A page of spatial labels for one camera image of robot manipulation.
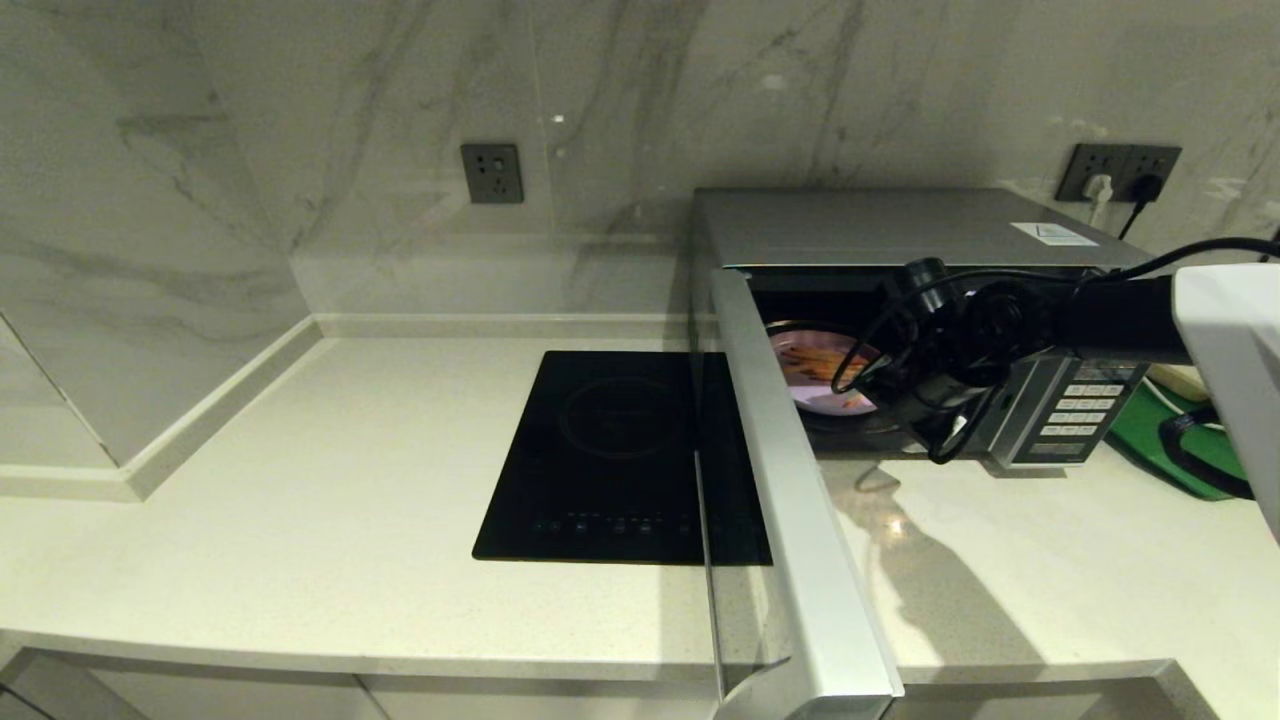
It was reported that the purple round plate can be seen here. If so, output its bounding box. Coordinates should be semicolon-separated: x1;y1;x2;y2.
768;330;886;417

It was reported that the black glass microwave door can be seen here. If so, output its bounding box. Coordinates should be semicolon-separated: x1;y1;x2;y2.
690;268;906;720

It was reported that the silver Panasonic microwave oven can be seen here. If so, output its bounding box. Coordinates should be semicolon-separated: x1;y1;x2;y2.
690;188;1156;469

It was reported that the white label sticker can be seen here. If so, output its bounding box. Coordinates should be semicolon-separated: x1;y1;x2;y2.
1010;221;1099;247

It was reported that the green plastic tray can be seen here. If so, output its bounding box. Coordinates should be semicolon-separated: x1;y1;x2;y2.
1105;385;1251;501

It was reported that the grey cabinet front panel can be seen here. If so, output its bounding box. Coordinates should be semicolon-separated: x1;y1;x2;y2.
895;680;1166;720

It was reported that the black induction cooktop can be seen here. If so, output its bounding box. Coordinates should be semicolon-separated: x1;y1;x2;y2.
472;351;773;567

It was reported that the black cylindrical wrist camera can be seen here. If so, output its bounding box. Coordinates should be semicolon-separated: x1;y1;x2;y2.
893;257;953;316

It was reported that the white cable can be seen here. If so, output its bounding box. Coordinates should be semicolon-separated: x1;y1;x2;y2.
1140;380;1226;433

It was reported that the grey double wall socket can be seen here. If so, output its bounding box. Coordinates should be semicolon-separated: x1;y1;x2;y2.
1056;145;1182;204

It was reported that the grey single wall socket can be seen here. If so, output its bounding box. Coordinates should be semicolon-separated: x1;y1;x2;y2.
460;144;525;205

